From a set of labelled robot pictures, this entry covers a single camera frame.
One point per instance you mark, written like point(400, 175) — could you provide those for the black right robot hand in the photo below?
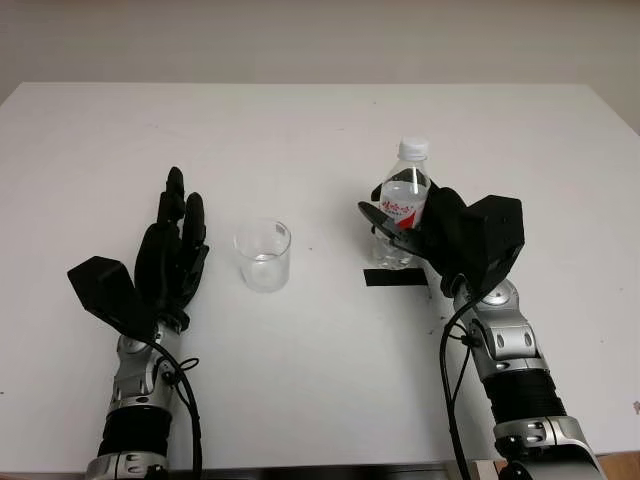
point(445, 235)

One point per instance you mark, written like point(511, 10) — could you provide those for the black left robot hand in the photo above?
point(162, 260)

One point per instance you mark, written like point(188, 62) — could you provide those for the clear water bottle red label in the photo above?
point(405, 200)

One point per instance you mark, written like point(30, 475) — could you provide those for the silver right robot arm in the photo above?
point(515, 370)

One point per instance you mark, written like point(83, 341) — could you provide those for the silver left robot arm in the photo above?
point(135, 380)

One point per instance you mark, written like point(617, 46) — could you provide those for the clear plastic cup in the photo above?
point(262, 260)

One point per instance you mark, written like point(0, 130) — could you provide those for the black tape strip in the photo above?
point(395, 278)

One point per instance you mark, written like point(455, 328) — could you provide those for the dark robot torso edge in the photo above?
point(310, 473)

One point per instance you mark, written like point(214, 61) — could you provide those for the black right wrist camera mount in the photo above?
point(497, 235)

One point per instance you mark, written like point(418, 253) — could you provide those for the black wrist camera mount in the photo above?
point(105, 290)
point(497, 235)

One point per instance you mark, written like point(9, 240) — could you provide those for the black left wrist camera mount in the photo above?
point(105, 290)

